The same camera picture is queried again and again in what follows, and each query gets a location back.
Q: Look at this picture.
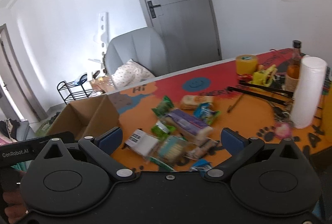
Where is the small green snack packet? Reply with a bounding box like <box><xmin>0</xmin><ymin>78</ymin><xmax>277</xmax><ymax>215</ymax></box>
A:
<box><xmin>151</xmin><ymin>121</ymin><xmax>176</xmax><ymax>140</ymax></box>

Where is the yellow tape roll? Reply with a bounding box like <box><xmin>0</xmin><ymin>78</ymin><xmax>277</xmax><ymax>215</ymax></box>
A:
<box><xmin>235</xmin><ymin>54</ymin><xmax>258</xmax><ymax>76</ymax></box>

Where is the yellow green plastic toy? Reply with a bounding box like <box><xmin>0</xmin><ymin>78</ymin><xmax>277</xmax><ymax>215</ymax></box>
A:
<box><xmin>251</xmin><ymin>65</ymin><xmax>277</xmax><ymax>87</ymax></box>

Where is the white perforated board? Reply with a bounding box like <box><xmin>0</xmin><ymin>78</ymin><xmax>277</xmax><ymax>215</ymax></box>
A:
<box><xmin>95</xmin><ymin>12</ymin><xmax>109</xmax><ymax>72</ymax></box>

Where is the white labelled snack package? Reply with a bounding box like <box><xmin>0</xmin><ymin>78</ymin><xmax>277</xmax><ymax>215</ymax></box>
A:
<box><xmin>124</xmin><ymin>129</ymin><xmax>159</xmax><ymax>157</ymax></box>

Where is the colourful cartoon table mat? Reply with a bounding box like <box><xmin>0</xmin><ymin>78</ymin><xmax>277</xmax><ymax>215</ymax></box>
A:
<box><xmin>109</xmin><ymin>48</ymin><xmax>331</xmax><ymax>171</ymax></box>

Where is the green striped stick packet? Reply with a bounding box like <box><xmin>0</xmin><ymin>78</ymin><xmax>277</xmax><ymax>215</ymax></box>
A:
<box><xmin>148</xmin><ymin>157</ymin><xmax>176</xmax><ymax>172</ymax></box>

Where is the brown cardboard box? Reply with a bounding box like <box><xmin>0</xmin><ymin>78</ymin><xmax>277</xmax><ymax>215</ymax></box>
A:
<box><xmin>47</xmin><ymin>95</ymin><xmax>119</xmax><ymax>140</ymax></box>

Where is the brown paper bag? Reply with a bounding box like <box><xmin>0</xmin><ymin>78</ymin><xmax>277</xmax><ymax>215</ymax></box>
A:
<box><xmin>89</xmin><ymin>76</ymin><xmax>116</xmax><ymax>93</ymax></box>

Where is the brown glass bottle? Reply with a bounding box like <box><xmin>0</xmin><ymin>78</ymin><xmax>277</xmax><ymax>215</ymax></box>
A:
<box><xmin>285</xmin><ymin>40</ymin><xmax>302</xmax><ymax>92</ymax></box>

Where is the grey armchair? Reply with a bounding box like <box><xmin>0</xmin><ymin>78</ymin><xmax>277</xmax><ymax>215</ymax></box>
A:
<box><xmin>104</xmin><ymin>27</ymin><xmax>170</xmax><ymax>76</ymax></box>

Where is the white paper towel roll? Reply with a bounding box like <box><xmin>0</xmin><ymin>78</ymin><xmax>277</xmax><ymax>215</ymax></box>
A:
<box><xmin>290</xmin><ymin>55</ymin><xmax>327</xmax><ymax>129</ymax></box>

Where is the black door handle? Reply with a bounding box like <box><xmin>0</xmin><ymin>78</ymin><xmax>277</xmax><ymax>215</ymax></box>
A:
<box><xmin>147</xmin><ymin>0</ymin><xmax>161</xmax><ymax>19</ymax></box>

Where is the black wire shoe rack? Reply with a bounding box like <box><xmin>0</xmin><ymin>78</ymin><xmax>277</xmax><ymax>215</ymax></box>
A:
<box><xmin>57</xmin><ymin>73</ymin><xmax>93</xmax><ymax>104</ymax></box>

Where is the grey door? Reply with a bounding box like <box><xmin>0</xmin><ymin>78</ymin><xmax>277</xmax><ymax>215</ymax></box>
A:
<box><xmin>141</xmin><ymin>0</ymin><xmax>221</xmax><ymax>72</ymax></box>

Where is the blue wrapper snack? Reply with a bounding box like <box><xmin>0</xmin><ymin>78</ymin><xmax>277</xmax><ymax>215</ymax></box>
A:
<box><xmin>189</xmin><ymin>159</ymin><xmax>212</xmax><ymax>173</ymax></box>

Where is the blue snack packet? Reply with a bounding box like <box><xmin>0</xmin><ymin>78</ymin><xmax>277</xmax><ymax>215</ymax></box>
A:
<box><xmin>193</xmin><ymin>103</ymin><xmax>220</xmax><ymax>126</ymax></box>

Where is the purple bread package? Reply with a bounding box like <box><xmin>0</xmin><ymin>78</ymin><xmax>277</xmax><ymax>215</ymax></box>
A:
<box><xmin>163</xmin><ymin>108</ymin><xmax>213</xmax><ymax>145</ymax></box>

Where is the white dotted pillow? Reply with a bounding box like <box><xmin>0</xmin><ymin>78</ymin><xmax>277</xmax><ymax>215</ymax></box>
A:
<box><xmin>111</xmin><ymin>59</ymin><xmax>155</xmax><ymax>88</ymax></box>

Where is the pink fluffy keychain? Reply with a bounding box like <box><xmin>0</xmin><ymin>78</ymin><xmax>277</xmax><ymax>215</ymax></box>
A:
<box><xmin>274</xmin><ymin>122</ymin><xmax>292</xmax><ymax>139</ymax></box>

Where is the orange biscuit packet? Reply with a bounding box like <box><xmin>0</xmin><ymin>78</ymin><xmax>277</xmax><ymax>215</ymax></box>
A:
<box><xmin>180</xmin><ymin>95</ymin><xmax>214</xmax><ymax>110</ymax></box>

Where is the teal cracker package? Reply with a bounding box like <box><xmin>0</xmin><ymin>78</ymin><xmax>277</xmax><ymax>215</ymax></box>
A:
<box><xmin>150</xmin><ymin>135</ymin><xmax>196</xmax><ymax>166</ymax></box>

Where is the black rod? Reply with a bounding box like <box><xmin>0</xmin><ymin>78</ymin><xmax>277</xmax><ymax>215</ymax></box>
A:
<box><xmin>239</xmin><ymin>80</ymin><xmax>294</xmax><ymax>98</ymax></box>
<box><xmin>227</xmin><ymin>86</ymin><xmax>290</xmax><ymax>106</ymax></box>

